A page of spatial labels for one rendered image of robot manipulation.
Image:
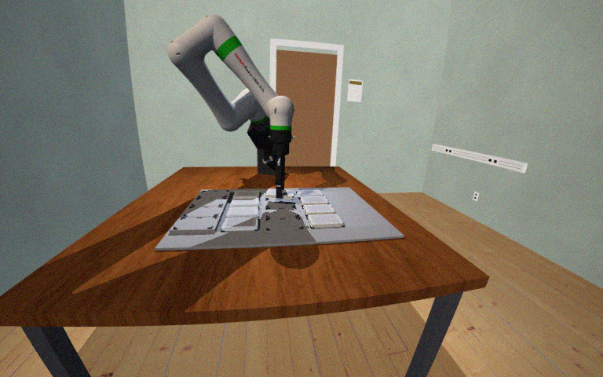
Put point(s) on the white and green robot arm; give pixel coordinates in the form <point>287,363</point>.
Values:
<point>187,52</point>

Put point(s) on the beige well plate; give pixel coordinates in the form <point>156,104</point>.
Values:
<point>246,194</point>

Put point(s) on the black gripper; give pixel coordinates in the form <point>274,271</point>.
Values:
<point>280,150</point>

